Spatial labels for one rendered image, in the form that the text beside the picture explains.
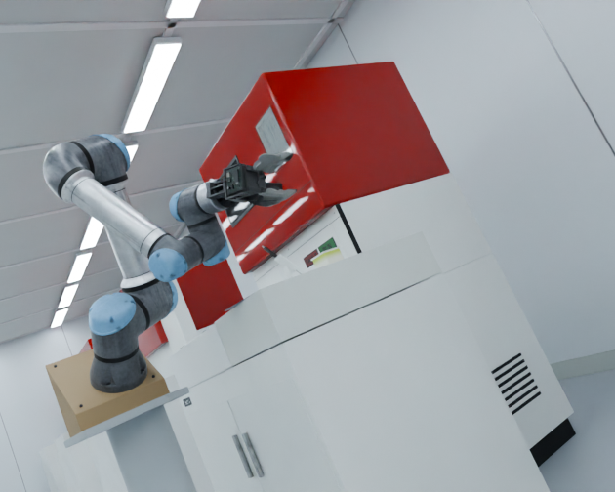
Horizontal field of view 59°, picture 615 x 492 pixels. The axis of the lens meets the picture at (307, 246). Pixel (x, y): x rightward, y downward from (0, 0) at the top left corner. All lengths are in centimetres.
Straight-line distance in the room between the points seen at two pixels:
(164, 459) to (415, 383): 70
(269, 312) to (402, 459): 51
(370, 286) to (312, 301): 20
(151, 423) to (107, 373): 18
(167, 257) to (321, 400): 53
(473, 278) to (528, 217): 103
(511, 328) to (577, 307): 96
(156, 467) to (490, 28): 274
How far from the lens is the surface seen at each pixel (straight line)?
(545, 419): 248
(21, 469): 969
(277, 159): 121
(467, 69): 345
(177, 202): 136
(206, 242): 131
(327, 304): 148
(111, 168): 151
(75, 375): 167
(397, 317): 161
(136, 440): 156
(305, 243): 229
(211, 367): 186
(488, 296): 241
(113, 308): 150
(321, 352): 144
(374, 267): 161
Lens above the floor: 79
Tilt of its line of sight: 9 degrees up
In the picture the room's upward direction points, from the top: 24 degrees counter-clockwise
